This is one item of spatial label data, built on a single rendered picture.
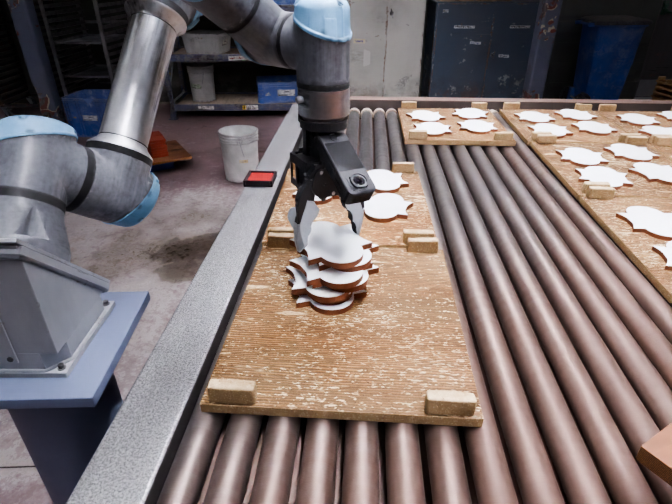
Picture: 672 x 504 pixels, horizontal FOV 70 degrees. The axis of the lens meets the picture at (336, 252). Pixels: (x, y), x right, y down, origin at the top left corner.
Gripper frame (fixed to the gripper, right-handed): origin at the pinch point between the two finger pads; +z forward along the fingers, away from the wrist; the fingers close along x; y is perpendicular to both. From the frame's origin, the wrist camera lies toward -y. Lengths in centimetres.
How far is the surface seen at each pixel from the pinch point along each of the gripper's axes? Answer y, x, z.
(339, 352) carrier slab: -15.9, 7.4, 8.0
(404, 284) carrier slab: -6.5, -10.8, 8.0
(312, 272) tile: -3.4, 5.2, 2.3
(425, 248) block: 0.1, -20.4, 6.9
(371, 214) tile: 17.4, -19.4, 6.9
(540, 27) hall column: 277, -374, 8
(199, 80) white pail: 485, -104, 66
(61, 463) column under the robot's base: 10, 48, 36
